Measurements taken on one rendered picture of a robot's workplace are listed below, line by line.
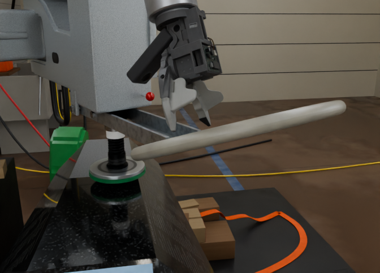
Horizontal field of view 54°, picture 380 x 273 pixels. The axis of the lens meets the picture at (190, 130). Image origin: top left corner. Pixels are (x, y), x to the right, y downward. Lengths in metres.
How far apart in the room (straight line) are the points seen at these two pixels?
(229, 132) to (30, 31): 1.38
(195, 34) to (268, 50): 6.11
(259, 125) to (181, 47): 0.18
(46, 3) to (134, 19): 0.54
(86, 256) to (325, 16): 6.51
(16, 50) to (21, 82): 2.30
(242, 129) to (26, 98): 3.64
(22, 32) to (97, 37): 0.64
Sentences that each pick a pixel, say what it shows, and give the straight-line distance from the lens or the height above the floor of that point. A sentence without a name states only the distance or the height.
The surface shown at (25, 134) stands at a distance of 4.40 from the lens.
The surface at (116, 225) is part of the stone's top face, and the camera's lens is 1.20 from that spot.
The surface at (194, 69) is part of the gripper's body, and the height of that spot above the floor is 1.34.
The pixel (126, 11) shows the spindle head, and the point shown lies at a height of 1.44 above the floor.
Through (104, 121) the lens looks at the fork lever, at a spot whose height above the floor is 1.06.
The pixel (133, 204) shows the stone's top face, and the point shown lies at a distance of 1.31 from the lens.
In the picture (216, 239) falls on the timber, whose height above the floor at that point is 0.14.
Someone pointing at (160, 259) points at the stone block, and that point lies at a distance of 1.06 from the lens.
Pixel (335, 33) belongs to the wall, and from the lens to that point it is 7.29.
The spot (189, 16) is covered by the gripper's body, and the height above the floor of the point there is 1.42.
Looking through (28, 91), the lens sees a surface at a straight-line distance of 4.14.
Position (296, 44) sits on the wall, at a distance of 6.95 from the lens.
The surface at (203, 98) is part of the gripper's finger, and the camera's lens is 0.70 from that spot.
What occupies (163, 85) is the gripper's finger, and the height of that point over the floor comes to 1.31.
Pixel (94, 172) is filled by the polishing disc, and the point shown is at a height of 0.86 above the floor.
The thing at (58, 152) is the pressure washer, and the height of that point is 0.42.
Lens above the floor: 1.42
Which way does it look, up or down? 17 degrees down
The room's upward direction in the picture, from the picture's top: straight up
